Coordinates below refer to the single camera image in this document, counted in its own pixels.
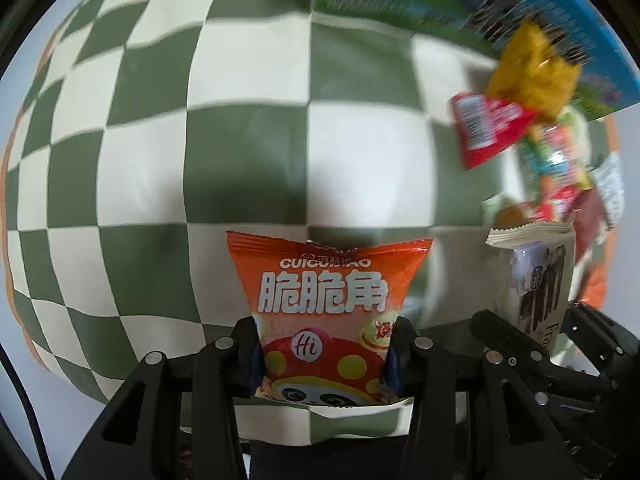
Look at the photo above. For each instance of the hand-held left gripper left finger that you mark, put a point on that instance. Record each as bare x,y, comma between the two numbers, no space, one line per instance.
248,360

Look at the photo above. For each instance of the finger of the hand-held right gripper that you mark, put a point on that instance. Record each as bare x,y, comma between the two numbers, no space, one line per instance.
515,345
607,335

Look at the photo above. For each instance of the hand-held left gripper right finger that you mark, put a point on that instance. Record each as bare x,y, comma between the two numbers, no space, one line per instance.
397,360

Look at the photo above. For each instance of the white black stick snack packet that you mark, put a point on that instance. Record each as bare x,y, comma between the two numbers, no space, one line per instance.
540,280

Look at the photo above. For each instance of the orange panda snack packet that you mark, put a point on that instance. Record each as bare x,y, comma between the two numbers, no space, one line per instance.
325,300

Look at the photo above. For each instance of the cardboard box with blue print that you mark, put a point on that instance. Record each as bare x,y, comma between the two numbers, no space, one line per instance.
400,0

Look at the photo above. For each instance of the plain orange snack packet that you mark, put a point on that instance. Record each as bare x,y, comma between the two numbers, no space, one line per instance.
595,285

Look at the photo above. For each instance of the dark red snack packet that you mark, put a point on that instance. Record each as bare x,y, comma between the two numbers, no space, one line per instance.
590,217

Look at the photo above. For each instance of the cream bread packet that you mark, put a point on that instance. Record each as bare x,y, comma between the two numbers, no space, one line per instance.
507,215

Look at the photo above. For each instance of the white grey snack packet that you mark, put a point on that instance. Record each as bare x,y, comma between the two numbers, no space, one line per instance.
612,187

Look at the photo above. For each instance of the colourful candy bag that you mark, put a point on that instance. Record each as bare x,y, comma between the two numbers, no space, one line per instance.
550,160

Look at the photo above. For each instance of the green white checkered mat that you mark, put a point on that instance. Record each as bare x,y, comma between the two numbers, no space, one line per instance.
150,160

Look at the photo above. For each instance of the yellow snack packet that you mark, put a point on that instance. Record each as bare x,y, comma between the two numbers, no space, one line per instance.
535,70

